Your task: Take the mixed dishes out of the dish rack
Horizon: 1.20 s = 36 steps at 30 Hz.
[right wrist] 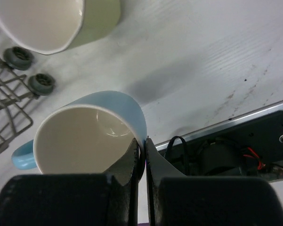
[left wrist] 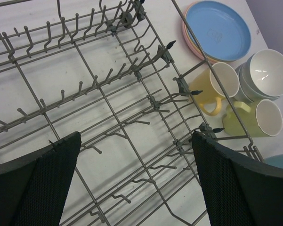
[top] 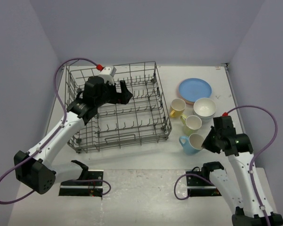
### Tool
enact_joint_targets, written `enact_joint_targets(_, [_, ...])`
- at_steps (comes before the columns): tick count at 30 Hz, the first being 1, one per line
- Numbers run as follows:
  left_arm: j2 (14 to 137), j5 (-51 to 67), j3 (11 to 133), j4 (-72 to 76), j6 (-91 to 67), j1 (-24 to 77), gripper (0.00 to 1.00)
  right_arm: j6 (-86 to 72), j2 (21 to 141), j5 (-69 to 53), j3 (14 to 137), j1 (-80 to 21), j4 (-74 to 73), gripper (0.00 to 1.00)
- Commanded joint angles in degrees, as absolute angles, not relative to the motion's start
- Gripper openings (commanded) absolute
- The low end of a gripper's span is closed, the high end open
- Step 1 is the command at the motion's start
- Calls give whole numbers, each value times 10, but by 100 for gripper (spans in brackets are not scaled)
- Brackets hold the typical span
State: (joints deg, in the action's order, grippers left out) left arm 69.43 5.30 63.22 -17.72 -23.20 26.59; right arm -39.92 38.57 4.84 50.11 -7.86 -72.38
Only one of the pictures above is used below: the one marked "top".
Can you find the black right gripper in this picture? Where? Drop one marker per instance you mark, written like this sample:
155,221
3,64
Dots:
207,144

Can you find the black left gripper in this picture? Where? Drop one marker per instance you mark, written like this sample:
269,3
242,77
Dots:
122,98

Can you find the white ceramic bowl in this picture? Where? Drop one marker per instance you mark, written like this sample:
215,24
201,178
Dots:
205,119
205,107

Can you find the blue plastic cup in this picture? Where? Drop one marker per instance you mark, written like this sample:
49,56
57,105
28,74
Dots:
191,144

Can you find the grey wire dish rack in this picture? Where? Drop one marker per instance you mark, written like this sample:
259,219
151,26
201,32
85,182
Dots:
145,119

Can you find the yellow-green plastic cup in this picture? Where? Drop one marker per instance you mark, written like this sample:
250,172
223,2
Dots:
191,124

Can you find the yellow ceramic mug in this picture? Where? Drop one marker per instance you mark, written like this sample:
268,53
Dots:
177,107

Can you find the blue plastic plate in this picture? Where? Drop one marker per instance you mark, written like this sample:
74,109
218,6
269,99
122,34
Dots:
193,89

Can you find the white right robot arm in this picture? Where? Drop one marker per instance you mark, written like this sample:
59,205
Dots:
248,202

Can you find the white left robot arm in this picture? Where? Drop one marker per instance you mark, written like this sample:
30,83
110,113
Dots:
35,166

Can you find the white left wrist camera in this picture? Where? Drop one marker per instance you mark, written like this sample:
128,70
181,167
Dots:
107,74

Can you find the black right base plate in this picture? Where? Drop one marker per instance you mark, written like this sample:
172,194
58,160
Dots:
196,187

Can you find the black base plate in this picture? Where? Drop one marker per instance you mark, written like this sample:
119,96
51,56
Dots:
83,189
196,187

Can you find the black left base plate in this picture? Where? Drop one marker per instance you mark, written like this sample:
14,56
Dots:
83,189

